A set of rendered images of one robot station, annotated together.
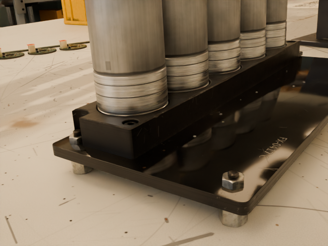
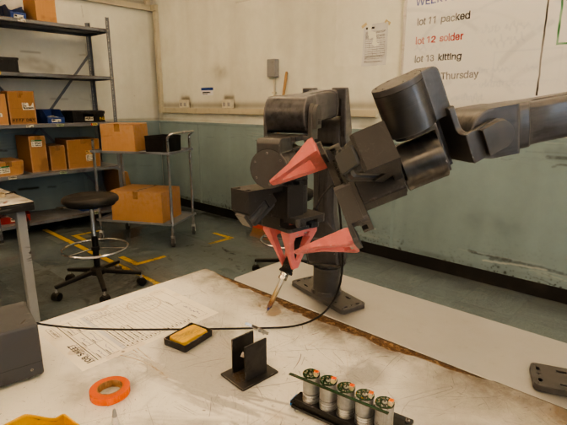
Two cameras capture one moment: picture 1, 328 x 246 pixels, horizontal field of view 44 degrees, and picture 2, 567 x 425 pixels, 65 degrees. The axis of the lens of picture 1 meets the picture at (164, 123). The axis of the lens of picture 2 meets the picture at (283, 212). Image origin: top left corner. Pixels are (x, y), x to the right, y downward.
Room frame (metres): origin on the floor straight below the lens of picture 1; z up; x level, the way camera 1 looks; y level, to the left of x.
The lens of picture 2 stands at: (0.28, 0.52, 1.19)
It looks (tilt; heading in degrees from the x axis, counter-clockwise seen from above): 14 degrees down; 268
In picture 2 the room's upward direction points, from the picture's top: straight up
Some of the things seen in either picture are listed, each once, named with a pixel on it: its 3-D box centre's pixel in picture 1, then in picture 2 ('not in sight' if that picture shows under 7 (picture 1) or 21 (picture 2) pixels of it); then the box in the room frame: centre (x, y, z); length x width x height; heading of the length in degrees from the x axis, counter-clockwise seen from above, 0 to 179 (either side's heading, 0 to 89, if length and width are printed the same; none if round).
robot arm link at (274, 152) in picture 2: not in sight; (283, 143); (0.26, -0.18, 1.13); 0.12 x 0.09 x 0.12; 68
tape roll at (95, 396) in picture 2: not in sight; (110, 390); (0.53, -0.11, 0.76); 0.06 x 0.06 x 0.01
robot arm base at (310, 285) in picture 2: not in sight; (326, 279); (0.15, -0.47, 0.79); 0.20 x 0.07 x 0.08; 120
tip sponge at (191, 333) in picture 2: not in sight; (188, 336); (0.44, -0.27, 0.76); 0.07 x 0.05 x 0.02; 55
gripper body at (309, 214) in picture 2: not in sight; (289, 200); (0.25, -0.22, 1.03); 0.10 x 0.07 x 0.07; 131
